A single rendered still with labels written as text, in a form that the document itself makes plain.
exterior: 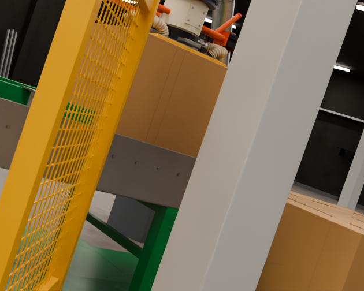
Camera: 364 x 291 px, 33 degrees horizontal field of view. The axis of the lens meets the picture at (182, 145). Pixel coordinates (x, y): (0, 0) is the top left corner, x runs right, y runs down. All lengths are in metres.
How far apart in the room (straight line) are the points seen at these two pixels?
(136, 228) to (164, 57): 1.48
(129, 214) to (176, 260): 2.10
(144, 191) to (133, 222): 1.39
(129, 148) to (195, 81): 0.42
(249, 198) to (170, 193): 0.85
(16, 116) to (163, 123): 0.61
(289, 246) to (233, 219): 1.05
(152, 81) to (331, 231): 0.81
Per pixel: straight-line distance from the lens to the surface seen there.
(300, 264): 2.29
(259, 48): 1.35
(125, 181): 2.02
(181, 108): 2.25
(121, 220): 3.50
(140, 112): 2.16
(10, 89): 1.91
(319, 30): 1.36
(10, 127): 1.82
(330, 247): 2.22
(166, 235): 2.18
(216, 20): 3.24
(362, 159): 5.98
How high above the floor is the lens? 0.69
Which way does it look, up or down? 2 degrees down
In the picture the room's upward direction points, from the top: 19 degrees clockwise
